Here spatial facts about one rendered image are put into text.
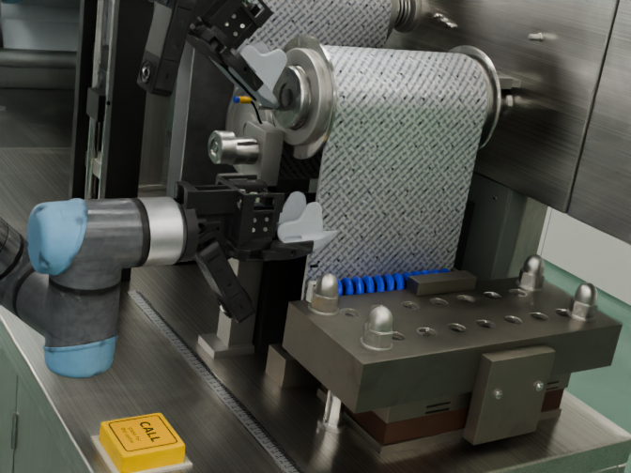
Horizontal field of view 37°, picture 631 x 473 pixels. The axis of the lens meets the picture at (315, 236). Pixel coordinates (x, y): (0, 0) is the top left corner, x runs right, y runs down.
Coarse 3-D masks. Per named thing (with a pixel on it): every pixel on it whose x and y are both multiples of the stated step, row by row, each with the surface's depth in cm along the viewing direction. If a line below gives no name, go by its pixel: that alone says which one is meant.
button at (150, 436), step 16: (144, 416) 103; (160, 416) 103; (112, 432) 99; (128, 432) 99; (144, 432) 100; (160, 432) 100; (112, 448) 98; (128, 448) 97; (144, 448) 97; (160, 448) 97; (176, 448) 98; (128, 464) 96; (144, 464) 97; (160, 464) 98
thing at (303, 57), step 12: (288, 60) 114; (300, 60) 111; (312, 60) 109; (312, 72) 110; (312, 84) 110; (324, 84) 109; (312, 96) 110; (324, 96) 109; (312, 108) 110; (324, 108) 109; (276, 120) 117; (312, 120) 110; (288, 132) 115; (300, 132) 112; (312, 132) 110; (300, 144) 113
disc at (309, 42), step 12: (300, 36) 113; (312, 36) 111; (288, 48) 115; (300, 48) 113; (312, 48) 111; (324, 48) 109; (324, 60) 109; (324, 72) 109; (336, 84) 108; (336, 96) 108; (324, 120) 109; (324, 132) 110; (288, 144) 117; (312, 144) 112; (324, 144) 110; (300, 156) 114; (312, 156) 113
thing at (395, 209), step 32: (352, 160) 113; (384, 160) 116; (416, 160) 118; (448, 160) 121; (320, 192) 113; (352, 192) 115; (384, 192) 118; (416, 192) 120; (448, 192) 123; (352, 224) 117; (384, 224) 120; (416, 224) 122; (448, 224) 125; (320, 256) 116; (352, 256) 119; (384, 256) 121; (416, 256) 124; (448, 256) 127
